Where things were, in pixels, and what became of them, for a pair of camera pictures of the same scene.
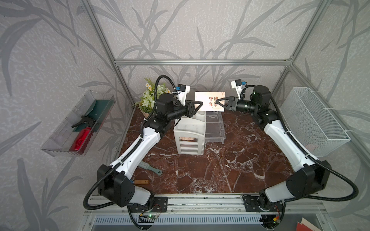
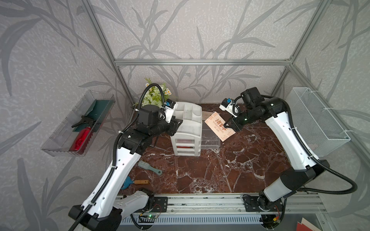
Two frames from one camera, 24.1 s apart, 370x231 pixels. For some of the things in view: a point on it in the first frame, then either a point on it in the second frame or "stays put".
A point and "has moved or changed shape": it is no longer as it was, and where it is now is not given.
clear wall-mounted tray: x=76 y=134 stays put
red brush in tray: x=82 y=140 stays put
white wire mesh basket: x=311 y=123 stays put
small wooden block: x=141 y=181 stays put
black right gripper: x=233 y=99 → x=225 y=125
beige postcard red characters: x=209 y=99 → x=205 y=114
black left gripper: x=189 y=108 → x=173 y=126
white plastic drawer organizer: x=190 y=133 has moved or changed shape
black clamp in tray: x=88 y=120 stays put
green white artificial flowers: x=147 y=103 stays put
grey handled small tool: x=147 y=166 stays put
